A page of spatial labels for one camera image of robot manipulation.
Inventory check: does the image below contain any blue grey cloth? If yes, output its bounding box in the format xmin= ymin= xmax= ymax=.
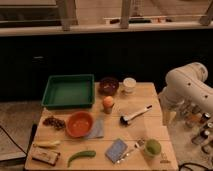
xmin=86 ymin=117 xmax=104 ymax=139

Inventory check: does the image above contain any green plastic tray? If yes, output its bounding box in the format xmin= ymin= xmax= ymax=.
xmin=42 ymin=74 xmax=95 ymax=110

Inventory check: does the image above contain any black and white brush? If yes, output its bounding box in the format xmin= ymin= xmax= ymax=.
xmin=120 ymin=105 xmax=152 ymax=125

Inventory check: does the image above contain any dark maroon bowl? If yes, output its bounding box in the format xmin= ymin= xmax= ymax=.
xmin=99 ymin=77 xmax=119 ymax=96

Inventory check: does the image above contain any silver fork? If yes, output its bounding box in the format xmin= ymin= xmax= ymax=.
xmin=116 ymin=139 xmax=145 ymax=164

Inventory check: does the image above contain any brown rectangular box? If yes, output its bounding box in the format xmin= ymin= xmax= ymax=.
xmin=32 ymin=147 xmax=60 ymax=166

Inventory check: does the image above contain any yellow banana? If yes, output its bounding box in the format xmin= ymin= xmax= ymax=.
xmin=33 ymin=141 xmax=61 ymax=148

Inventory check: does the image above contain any orange egg on cup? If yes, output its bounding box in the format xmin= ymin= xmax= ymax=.
xmin=102 ymin=96 xmax=114 ymax=114

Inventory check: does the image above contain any green cup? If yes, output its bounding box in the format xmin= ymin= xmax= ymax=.
xmin=144 ymin=139 xmax=162 ymax=158

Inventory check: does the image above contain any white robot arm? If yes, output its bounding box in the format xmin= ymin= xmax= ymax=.
xmin=158 ymin=62 xmax=213 ymax=126

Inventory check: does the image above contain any dark grape bunch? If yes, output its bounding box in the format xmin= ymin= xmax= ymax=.
xmin=43 ymin=116 xmax=66 ymax=130

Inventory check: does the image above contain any white cup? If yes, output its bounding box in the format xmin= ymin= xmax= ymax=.
xmin=123 ymin=77 xmax=136 ymax=93

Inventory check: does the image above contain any green chili pepper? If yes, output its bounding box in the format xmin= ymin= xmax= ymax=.
xmin=67 ymin=150 xmax=96 ymax=167

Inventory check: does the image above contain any red bowl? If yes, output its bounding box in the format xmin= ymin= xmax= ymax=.
xmin=66 ymin=111 xmax=94 ymax=138

